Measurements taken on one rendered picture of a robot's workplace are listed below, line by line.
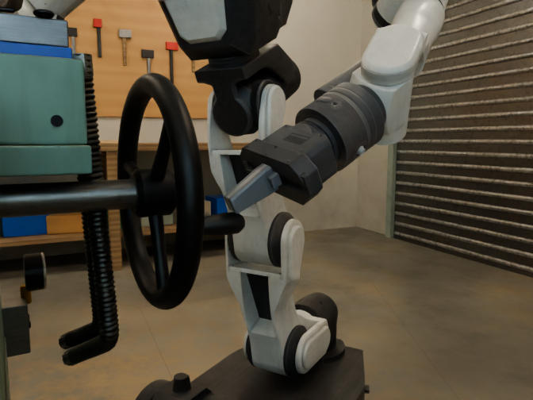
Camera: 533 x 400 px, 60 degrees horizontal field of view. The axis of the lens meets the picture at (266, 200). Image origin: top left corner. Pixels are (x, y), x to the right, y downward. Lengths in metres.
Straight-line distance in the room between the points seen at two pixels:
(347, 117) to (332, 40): 4.08
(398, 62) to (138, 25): 3.43
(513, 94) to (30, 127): 3.19
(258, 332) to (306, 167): 0.88
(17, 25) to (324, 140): 0.33
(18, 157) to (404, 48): 0.45
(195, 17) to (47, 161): 0.57
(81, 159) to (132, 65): 3.37
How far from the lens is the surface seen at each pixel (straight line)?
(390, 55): 0.60
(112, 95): 3.82
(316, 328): 1.40
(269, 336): 1.30
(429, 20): 0.75
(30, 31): 0.55
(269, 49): 1.11
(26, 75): 0.53
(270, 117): 1.05
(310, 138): 0.52
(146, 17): 3.96
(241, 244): 1.18
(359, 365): 1.58
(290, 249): 1.15
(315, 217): 4.50
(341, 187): 4.62
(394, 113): 0.61
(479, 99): 3.63
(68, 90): 0.54
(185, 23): 1.02
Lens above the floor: 0.88
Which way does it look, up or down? 7 degrees down
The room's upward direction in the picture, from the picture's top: straight up
